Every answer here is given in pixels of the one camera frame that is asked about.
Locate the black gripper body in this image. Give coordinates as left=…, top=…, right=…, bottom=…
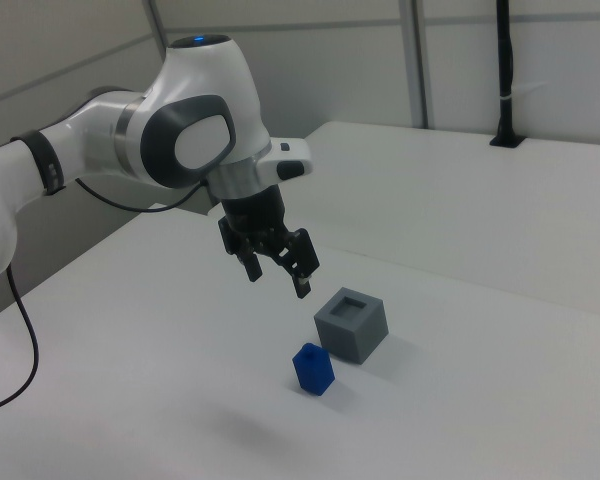
left=218, top=184, right=289, bottom=247

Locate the grey partition post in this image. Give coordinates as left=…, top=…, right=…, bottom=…
left=410, top=0, right=435, bottom=129
left=143, top=0, right=171, bottom=52

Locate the grey hollow cuboid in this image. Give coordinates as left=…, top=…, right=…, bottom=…
left=312, top=285, right=391, bottom=366

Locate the black cable strap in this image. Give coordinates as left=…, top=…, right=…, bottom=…
left=9, top=128, right=67, bottom=197

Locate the black pole with base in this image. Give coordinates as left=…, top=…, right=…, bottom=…
left=489, top=0, right=528, bottom=149

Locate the blue block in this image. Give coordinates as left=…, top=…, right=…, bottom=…
left=291, top=341, right=337, bottom=398

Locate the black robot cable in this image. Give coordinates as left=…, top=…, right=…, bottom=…
left=0, top=177, right=216, bottom=416

